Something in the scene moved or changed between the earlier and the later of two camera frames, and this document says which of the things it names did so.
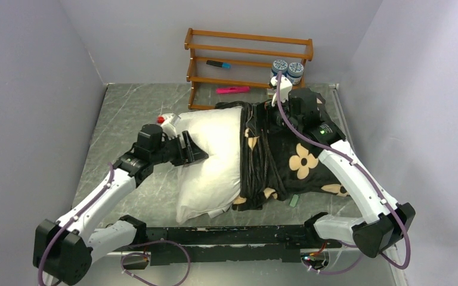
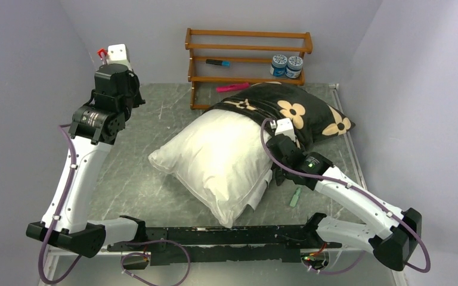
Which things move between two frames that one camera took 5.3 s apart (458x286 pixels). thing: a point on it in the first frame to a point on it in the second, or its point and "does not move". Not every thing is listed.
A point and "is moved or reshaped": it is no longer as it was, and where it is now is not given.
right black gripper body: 295,121 to 285,173
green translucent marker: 294,200 does not move
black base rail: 221,244 does not move
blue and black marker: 219,64 does not move
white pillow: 210,189 is moved or reshaped
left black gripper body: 172,151 to 132,99
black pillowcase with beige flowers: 277,165 is moved or reshaped
